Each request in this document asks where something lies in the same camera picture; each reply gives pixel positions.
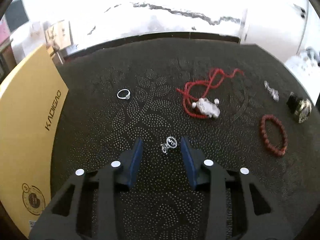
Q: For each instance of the black strap wristwatch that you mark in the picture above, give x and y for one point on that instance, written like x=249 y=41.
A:
x=300 y=108

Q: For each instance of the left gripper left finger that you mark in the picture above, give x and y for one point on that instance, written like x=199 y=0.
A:
x=84 y=206

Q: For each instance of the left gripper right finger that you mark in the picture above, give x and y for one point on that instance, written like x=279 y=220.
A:
x=255 y=213

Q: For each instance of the silver crystal earring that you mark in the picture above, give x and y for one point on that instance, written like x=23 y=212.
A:
x=171 y=142

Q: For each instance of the yellow Kadigao box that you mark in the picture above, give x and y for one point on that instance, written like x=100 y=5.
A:
x=32 y=97

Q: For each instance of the pink box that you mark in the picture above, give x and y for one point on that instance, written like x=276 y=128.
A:
x=4 y=30

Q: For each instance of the tan paper shopping bag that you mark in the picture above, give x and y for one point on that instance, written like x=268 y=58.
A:
x=59 y=35

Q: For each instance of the framed black board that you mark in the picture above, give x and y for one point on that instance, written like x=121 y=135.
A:
x=16 y=15

